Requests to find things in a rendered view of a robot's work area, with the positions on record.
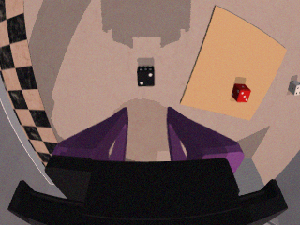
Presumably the black die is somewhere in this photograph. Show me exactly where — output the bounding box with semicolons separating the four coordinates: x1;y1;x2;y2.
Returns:
137;66;155;86

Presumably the red die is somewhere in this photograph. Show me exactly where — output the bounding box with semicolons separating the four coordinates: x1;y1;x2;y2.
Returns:
232;83;251;102

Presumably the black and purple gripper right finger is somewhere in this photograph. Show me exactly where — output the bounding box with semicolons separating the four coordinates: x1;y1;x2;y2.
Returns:
167;107;245;173

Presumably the tan mat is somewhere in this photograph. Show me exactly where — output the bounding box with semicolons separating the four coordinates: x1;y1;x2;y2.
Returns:
180;6;287;120

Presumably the white die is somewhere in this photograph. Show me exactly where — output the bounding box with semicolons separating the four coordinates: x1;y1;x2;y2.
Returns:
289;81;300;96

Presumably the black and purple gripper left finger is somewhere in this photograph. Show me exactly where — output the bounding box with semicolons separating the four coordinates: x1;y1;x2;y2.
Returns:
52;107;128;161

